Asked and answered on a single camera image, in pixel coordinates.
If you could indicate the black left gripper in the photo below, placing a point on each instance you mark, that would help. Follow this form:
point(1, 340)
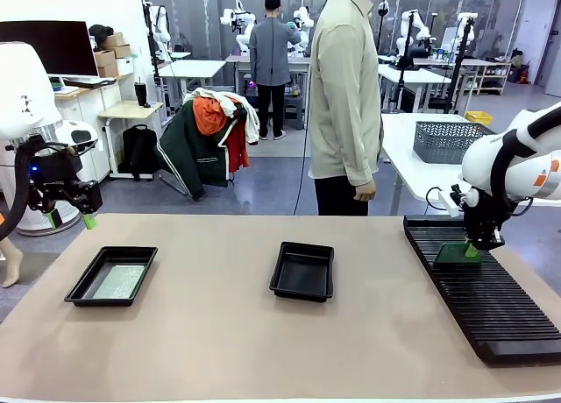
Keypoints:
point(54, 168)

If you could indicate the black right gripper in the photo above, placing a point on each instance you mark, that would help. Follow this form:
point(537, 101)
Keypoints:
point(484, 214)

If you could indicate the black ESD tray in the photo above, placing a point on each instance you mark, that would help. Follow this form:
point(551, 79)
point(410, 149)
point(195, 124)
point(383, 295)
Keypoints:
point(87, 289)
point(302, 273)

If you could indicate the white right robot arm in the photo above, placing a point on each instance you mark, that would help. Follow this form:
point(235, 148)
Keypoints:
point(482, 162)

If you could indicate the person's right forearm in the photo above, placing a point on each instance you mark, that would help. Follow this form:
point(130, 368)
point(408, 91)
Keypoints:
point(361, 157)

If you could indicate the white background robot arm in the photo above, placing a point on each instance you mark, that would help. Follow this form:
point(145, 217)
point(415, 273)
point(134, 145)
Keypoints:
point(303, 19)
point(160, 26)
point(418, 26)
point(243, 30)
point(466, 30)

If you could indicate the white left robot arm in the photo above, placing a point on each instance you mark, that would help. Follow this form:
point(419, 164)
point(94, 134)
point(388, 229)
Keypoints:
point(22, 83)

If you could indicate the person's right hand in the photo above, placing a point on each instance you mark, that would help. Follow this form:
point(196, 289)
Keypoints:
point(366, 192)

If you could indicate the white cylindrical air purifier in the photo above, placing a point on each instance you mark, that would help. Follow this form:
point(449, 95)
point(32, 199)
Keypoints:
point(35, 228)

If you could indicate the black slotted board rack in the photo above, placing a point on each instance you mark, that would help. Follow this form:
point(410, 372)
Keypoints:
point(495, 306)

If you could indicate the pale mannequin leg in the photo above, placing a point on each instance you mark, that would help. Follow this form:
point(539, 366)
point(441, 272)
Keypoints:
point(11, 263)

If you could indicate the black backpack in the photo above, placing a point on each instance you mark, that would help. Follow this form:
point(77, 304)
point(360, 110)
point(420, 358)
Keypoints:
point(138, 149)

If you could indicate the white cabinet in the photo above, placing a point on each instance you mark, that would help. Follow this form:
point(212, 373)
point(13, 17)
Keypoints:
point(109, 114)

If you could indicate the large white table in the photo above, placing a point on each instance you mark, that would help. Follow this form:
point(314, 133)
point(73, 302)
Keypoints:
point(407, 175)

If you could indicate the grey perforated plastic basket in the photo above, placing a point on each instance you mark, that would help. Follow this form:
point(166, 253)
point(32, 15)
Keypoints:
point(442, 142)

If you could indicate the small beige side desk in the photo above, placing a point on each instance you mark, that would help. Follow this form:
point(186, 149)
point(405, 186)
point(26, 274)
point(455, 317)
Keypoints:
point(127, 110)

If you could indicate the green tape roll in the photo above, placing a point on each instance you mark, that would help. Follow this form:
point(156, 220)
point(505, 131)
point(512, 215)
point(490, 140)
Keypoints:
point(56, 86)

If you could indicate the yellow plastic bin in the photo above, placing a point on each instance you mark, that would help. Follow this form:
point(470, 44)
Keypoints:
point(478, 117)

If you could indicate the chair with piled clothes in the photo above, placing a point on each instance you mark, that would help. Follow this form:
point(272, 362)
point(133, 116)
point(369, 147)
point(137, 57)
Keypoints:
point(188, 153)

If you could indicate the black tumbler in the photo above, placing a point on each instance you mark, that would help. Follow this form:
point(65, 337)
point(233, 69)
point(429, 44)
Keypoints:
point(141, 94)

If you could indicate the brown cardboard box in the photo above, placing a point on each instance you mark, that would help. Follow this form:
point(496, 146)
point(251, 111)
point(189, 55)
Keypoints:
point(115, 40)
point(122, 51)
point(104, 58)
point(107, 71)

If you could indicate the white box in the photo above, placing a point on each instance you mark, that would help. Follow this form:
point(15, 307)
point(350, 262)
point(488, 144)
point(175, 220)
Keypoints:
point(125, 66)

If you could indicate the black computer monitor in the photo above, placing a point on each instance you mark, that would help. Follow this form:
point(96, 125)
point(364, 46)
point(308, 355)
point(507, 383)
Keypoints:
point(52, 48)

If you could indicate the orange garment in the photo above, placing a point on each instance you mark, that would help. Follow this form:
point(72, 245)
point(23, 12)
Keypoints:
point(210, 114)

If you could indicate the wooden shelf unit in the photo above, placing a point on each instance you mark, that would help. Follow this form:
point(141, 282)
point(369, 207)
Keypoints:
point(493, 76)

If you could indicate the red canister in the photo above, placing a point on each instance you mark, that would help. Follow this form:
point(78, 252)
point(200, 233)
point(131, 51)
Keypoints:
point(523, 75)

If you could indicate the red garment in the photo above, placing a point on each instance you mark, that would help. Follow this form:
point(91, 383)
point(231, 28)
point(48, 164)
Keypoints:
point(237, 149)

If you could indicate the black bag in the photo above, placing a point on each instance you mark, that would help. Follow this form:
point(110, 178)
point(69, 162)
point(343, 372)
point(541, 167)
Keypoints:
point(100, 33)

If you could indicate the black tripod stand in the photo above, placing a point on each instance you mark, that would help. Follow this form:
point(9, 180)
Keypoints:
point(459, 65)
point(405, 57)

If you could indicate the white background table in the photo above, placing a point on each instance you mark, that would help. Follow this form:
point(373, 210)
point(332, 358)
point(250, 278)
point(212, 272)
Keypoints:
point(193, 68)
point(416, 76)

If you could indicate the cream garment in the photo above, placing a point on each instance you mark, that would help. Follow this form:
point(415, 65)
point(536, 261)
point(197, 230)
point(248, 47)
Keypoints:
point(250, 122)

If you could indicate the person in beige shirt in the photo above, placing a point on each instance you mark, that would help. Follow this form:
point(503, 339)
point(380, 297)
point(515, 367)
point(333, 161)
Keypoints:
point(342, 92)

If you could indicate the white door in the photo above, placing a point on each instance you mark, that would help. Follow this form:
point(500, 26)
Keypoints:
point(532, 26)

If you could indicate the grey stool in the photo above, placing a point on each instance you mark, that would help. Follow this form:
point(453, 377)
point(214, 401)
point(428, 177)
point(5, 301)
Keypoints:
point(293, 111)

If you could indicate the person in grey jacket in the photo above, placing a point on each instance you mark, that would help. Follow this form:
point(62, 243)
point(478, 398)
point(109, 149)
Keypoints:
point(271, 52)

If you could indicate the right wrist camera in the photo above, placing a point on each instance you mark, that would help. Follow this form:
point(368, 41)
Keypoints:
point(449, 201)

